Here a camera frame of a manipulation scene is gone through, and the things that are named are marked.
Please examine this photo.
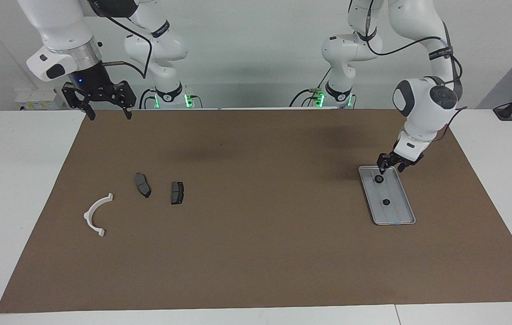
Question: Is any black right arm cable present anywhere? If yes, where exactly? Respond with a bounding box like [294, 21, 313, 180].
[87, 0, 154, 79]

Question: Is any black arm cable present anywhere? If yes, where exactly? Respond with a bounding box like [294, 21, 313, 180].
[87, 0, 154, 79]
[349, 0, 468, 141]

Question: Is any dark rectangular brake pad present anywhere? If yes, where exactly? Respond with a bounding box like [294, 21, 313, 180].
[170, 181, 185, 205]

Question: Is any brown table mat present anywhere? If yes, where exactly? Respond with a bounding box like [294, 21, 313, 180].
[0, 107, 512, 314]

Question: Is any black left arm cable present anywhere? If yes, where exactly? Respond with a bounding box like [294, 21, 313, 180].
[349, 0, 468, 141]

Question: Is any black base cable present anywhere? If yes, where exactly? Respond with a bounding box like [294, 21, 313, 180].
[289, 68, 332, 107]
[139, 88, 155, 110]

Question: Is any white curved plastic bracket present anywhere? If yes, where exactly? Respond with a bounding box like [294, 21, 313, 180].
[83, 193, 114, 238]

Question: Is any dark curved brake pad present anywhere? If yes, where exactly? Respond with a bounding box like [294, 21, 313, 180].
[134, 172, 152, 199]

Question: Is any silver metal tray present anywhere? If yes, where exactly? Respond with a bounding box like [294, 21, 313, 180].
[358, 166, 417, 226]

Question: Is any white box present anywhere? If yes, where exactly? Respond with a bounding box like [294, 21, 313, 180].
[14, 88, 65, 110]

